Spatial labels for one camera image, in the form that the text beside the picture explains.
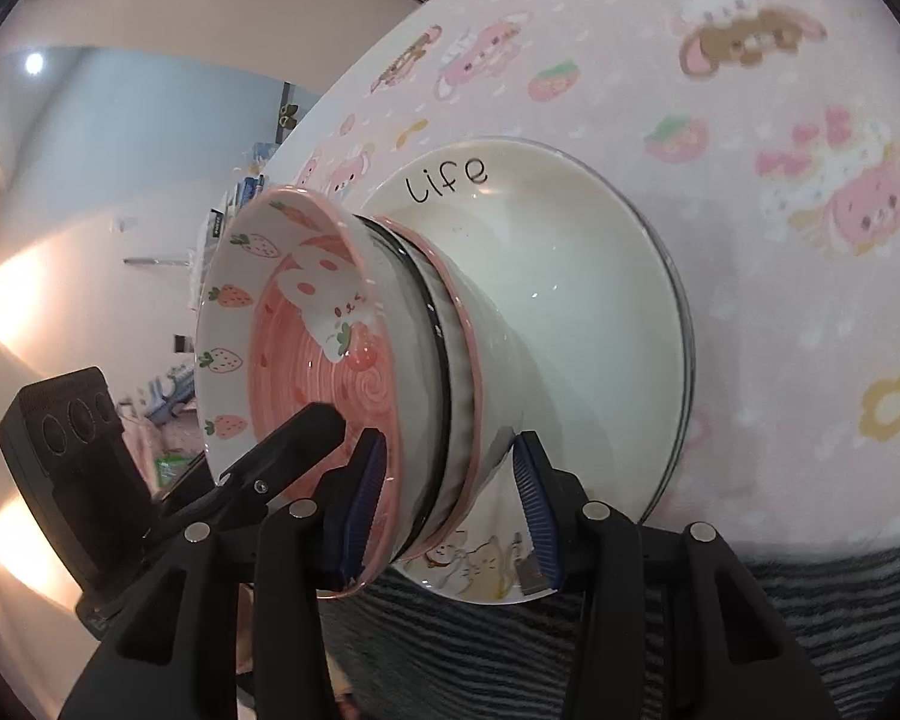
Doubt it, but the white cartoon print plate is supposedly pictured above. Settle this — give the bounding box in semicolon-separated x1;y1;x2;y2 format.
356;136;692;605
390;136;697;605

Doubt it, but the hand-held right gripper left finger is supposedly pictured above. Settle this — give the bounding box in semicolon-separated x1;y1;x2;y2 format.
58;427;389;720

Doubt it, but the pink cartoon print tablecloth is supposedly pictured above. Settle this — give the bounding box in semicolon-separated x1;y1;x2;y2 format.
266;0;900;563

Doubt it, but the thick blue book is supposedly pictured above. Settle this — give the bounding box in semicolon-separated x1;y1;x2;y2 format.
210;176;267;241

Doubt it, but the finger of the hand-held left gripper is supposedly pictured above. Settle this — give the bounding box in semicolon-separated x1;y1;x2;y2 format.
146;403;346;541

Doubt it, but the grey striped clothing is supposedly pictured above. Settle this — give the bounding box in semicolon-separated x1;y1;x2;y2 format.
319;536;900;720

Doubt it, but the white dark-rimmed bowl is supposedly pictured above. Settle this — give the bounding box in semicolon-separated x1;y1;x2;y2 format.
360;214;485;563

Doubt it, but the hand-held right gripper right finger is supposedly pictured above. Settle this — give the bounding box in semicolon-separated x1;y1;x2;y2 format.
511;431;845;720

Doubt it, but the pink strawberry print bowl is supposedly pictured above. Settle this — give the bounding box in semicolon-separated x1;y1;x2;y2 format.
379;216;563;548
193;186;407;601

